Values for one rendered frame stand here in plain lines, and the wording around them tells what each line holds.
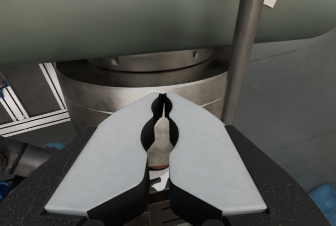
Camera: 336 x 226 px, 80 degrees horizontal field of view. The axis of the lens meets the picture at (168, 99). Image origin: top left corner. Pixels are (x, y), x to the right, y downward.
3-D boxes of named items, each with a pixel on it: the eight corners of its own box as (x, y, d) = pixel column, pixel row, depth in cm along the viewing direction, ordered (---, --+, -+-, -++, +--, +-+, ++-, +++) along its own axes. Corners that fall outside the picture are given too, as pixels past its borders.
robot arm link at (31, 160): (34, 132, 53) (17, 163, 44) (76, 145, 58) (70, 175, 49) (22, 154, 55) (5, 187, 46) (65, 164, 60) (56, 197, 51)
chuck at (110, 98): (56, 42, 43) (47, 115, 18) (185, 28, 54) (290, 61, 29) (61, 57, 45) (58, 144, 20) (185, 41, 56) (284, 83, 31)
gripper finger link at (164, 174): (177, 180, 52) (141, 188, 50) (177, 163, 49) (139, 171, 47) (181, 190, 49) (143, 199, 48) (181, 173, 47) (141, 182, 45)
